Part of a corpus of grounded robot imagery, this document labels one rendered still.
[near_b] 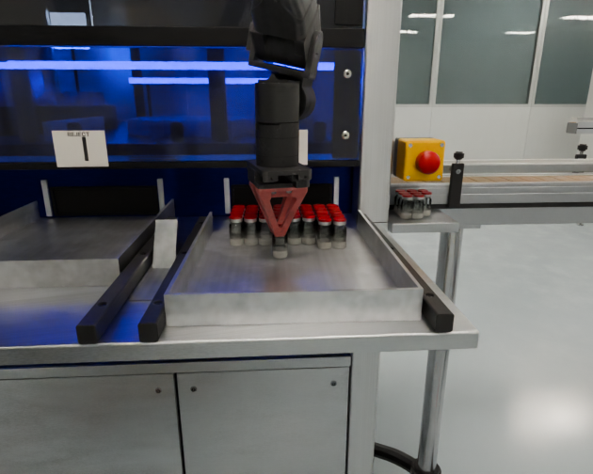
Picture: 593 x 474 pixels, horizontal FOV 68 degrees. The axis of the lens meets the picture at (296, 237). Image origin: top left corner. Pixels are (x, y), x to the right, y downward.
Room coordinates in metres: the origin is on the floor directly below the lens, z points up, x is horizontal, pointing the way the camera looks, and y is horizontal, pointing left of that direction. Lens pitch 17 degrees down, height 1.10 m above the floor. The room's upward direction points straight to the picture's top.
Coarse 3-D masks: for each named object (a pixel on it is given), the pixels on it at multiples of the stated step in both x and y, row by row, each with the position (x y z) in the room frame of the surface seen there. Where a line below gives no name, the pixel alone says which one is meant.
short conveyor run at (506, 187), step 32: (448, 160) 1.00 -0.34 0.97; (480, 160) 1.00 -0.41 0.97; (512, 160) 1.01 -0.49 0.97; (544, 160) 1.01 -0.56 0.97; (576, 160) 1.02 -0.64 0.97; (448, 192) 0.91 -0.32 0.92; (480, 192) 0.91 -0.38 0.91; (512, 192) 0.92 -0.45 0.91; (544, 192) 0.92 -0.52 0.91; (576, 192) 0.93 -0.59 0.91; (480, 224) 0.91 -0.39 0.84; (512, 224) 0.92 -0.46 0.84
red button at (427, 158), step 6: (426, 150) 0.77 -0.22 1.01; (420, 156) 0.76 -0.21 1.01; (426, 156) 0.76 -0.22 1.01; (432, 156) 0.76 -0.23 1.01; (438, 156) 0.76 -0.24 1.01; (420, 162) 0.76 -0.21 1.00; (426, 162) 0.76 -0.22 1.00; (432, 162) 0.76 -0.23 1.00; (438, 162) 0.76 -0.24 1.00; (420, 168) 0.76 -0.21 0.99; (426, 168) 0.76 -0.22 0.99; (432, 168) 0.76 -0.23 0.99; (438, 168) 0.77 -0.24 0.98
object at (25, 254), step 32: (0, 224) 0.70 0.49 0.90; (32, 224) 0.78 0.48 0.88; (64, 224) 0.78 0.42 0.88; (96, 224) 0.78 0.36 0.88; (128, 224) 0.78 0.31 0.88; (0, 256) 0.61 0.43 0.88; (32, 256) 0.61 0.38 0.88; (64, 256) 0.61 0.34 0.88; (96, 256) 0.61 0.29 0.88; (128, 256) 0.54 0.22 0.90; (0, 288) 0.49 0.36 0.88
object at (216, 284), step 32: (192, 256) 0.54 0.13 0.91; (224, 256) 0.61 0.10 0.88; (256, 256) 0.61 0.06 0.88; (288, 256) 0.61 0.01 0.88; (320, 256) 0.61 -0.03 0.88; (352, 256) 0.61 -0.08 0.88; (384, 256) 0.56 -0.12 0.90; (192, 288) 0.49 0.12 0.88; (224, 288) 0.49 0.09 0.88; (256, 288) 0.49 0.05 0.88; (288, 288) 0.49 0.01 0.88; (320, 288) 0.49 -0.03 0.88; (352, 288) 0.49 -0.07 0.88; (384, 288) 0.49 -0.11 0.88; (416, 288) 0.42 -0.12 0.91; (192, 320) 0.40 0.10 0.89; (224, 320) 0.40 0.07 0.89; (256, 320) 0.40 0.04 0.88; (288, 320) 0.41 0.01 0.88; (320, 320) 0.41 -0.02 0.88; (352, 320) 0.41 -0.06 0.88; (384, 320) 0.41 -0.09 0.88; (416, 320) 0.41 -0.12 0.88
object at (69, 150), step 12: (60, 132) 0.75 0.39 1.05; (72, 132) 0.75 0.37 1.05; (84, 132) 0.75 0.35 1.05; (96, 132) 0.76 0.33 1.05; (60, 144) 0.75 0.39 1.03; (72, 144) 0.75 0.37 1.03; (96, 144) 0.76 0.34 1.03; (60, 156) 0.75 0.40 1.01; (72, 156) 0.75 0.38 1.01; (84, 156) 0.75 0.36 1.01; (96, 156) 0.76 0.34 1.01
